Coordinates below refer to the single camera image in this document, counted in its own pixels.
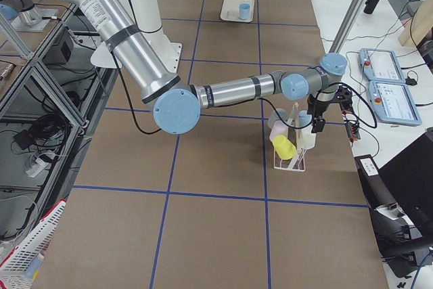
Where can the white central pedestal column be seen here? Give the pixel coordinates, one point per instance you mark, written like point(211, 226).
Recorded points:
point(147, 16)

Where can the aluminium frame post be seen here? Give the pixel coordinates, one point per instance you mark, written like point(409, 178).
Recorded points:
point(346, 25)

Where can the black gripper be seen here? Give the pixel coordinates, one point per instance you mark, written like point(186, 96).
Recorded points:
point(316, 107)

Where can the frosted white plastic cup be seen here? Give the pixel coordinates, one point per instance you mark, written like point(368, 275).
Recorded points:
point(276, 115)

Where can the lower blue teach pendant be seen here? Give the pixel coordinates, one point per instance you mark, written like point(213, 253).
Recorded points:
point(393, 104)

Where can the pink plastic cup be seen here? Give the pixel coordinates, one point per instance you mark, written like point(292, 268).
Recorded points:
point(278, 128)

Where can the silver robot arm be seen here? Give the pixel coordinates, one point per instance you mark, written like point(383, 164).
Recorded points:
point(135, 40)

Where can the upper blue teach pendant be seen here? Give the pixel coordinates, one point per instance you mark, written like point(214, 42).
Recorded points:
point(380, 65)

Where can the white wire cup rack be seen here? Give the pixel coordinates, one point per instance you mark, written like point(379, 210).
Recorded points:
point(291, 136)

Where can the cream plastic tray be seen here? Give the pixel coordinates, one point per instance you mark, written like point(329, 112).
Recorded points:
point(230, 10)

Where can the light blue cup off tray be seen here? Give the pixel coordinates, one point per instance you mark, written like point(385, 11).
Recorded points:
point(304, 118)

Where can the white plastic basket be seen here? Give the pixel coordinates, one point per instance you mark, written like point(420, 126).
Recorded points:
point(21, 266)

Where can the orange circuit board lower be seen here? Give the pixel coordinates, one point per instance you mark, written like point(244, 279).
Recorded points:
point(352, 129)

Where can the blue teach pendant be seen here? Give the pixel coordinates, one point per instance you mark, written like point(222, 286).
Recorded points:
point(380, 65)
point(393, 104)

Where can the light blue cup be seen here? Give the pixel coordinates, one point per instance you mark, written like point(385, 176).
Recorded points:
point(244, 11)

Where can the yellow plastic cup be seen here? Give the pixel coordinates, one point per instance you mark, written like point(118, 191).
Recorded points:
point(284, 147)

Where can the cream plastic cup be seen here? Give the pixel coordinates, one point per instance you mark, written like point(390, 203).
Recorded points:
point(306, 138)

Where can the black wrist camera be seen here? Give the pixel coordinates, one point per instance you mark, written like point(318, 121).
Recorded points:
point(344, 95)

